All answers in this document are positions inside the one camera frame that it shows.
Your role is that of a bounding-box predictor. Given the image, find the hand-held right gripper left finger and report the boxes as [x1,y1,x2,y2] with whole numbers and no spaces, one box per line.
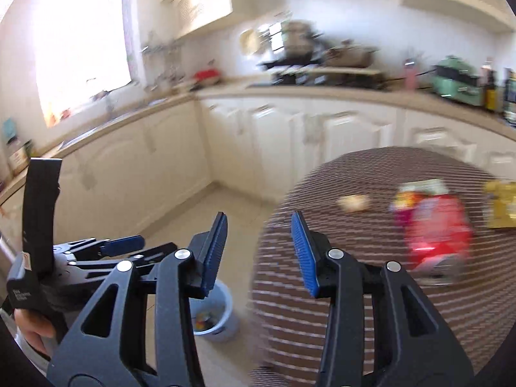
[46,211,229,387]

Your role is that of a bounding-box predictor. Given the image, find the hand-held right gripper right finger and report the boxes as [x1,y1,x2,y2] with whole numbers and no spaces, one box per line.
[290,210,476,387]

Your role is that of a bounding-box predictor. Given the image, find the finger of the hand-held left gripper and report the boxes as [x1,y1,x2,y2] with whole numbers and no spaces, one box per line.
[52,235,145,259]
[68,243,179,281]

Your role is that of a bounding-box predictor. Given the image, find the light blue plastic bucket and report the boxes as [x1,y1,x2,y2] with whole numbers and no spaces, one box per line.
[189,280,235,341]

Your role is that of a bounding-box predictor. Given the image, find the heap of discarded wrappers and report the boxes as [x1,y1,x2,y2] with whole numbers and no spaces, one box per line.
[195,310,219,330]

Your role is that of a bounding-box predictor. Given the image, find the small tan wrapper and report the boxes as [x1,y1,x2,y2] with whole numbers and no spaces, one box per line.
[338,194,371,213]

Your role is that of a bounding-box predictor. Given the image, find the pink yellow snack wrapper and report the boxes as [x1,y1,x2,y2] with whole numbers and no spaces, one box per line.
[389,179,449,226]

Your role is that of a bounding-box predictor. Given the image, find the crushed red drink can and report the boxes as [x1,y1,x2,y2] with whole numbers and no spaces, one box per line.
[405,195,473,288]

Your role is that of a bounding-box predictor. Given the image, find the golden snack wrapper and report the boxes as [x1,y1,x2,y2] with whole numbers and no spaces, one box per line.
[483,179,516,230]

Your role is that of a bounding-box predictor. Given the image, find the person's left hand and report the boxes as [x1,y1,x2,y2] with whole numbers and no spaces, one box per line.
[15,308,57,356]

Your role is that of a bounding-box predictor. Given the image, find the round table brown dotted cloth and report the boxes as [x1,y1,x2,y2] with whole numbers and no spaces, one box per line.
[250,147,516,387]

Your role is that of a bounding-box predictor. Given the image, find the cream base cabinets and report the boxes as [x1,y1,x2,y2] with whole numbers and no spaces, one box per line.
[0,93,516,259]

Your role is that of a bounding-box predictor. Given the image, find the sliding kitchen window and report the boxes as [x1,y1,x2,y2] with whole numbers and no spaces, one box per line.
[34,0,134,117]

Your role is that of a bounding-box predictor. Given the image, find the black gas stove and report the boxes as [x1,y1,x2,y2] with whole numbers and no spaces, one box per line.
[250,62,398,89]

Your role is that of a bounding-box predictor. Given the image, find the red plastic container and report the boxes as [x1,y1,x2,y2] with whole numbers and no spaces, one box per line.
[194,68,222,84]

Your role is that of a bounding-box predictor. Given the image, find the steel wok with lid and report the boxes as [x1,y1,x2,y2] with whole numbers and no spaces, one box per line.
[322,42,380,69]

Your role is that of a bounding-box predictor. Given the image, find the pink utensil holder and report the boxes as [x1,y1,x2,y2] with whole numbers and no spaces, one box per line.
[404,60,418,91]

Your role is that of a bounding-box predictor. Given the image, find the steel steamer pot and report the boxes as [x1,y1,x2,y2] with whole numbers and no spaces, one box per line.
[280,20,320,62]

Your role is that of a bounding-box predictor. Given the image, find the cream perforated steamer plate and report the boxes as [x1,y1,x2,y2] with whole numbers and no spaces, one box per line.
[239,28,259,55]

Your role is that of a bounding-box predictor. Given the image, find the green electric cooker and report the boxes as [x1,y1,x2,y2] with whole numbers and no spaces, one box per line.
[433,56,484,105]

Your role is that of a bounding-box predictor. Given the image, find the large dark oil bottle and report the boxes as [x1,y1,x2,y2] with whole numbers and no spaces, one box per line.
[481,57,499,112]

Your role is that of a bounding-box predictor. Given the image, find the narrow cream lattice cabinet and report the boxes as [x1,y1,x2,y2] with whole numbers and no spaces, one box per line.
[161,0,235,41]

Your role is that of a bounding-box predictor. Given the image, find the dark glass sauce bottle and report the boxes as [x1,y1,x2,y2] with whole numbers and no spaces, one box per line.
[502,68,516,124]

